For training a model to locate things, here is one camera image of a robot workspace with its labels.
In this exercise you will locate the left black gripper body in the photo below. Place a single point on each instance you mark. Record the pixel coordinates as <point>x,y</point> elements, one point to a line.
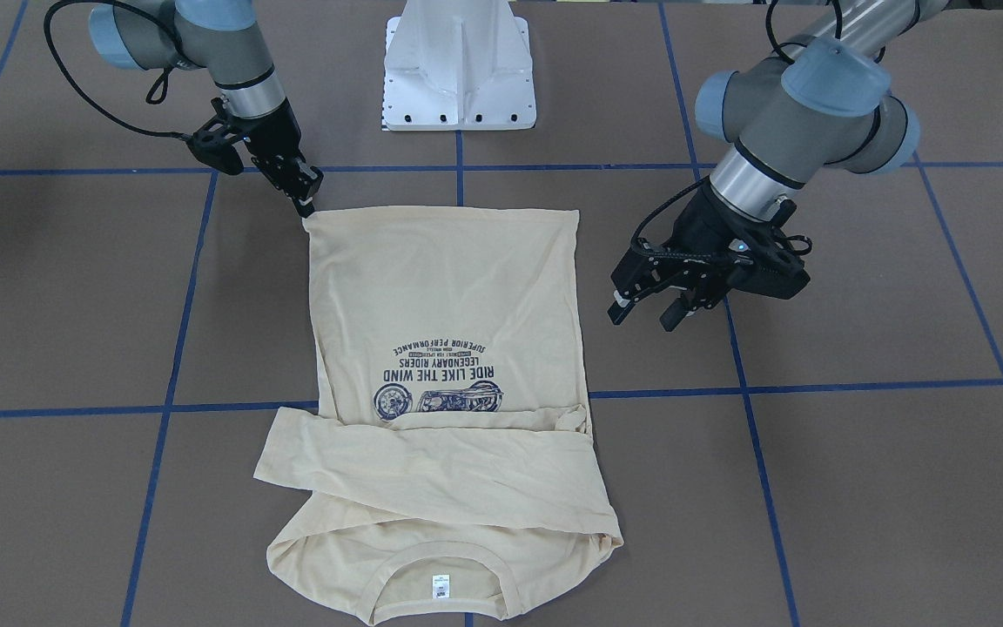
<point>700,223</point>

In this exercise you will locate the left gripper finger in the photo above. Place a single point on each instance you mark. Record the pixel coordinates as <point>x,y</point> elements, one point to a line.
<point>687,302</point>
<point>627,294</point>

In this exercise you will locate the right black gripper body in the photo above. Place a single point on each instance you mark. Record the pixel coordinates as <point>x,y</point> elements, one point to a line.
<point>273,137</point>

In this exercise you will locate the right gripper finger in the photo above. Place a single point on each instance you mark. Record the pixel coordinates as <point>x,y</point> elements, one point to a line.
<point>296,179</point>

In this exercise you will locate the cream long-sleeve printed shirt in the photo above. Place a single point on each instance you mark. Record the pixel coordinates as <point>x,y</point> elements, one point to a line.
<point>451,463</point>

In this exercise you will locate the right silver-grey robot arm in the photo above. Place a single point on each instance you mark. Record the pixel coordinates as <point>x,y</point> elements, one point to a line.
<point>252,109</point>

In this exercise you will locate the left silver-grey robot arm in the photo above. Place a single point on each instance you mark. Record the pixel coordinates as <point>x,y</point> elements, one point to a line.
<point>819,100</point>

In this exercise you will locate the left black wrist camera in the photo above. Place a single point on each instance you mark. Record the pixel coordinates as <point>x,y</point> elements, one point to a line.
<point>768,262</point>

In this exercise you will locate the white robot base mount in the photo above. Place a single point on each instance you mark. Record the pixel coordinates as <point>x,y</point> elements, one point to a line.
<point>458,66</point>

